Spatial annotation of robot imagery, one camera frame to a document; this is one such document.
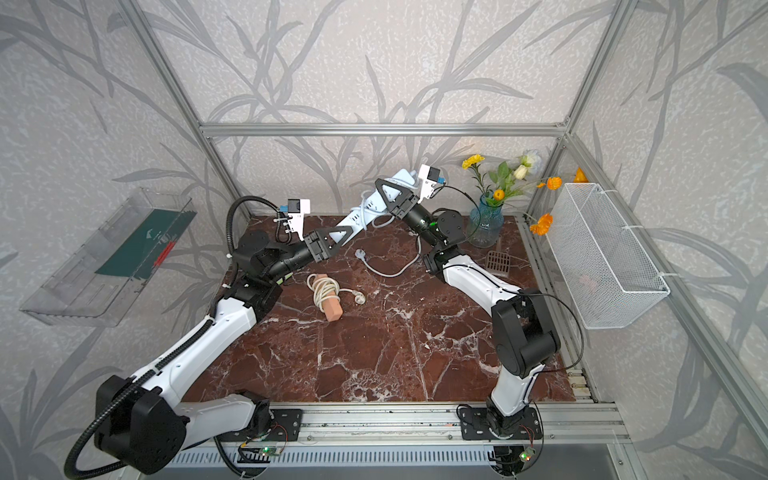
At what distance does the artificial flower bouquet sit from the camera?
0.86m

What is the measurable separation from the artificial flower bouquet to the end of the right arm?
0.32 m

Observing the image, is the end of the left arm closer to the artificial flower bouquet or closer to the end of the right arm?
the end of the right arm

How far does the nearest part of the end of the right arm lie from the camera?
0.65m
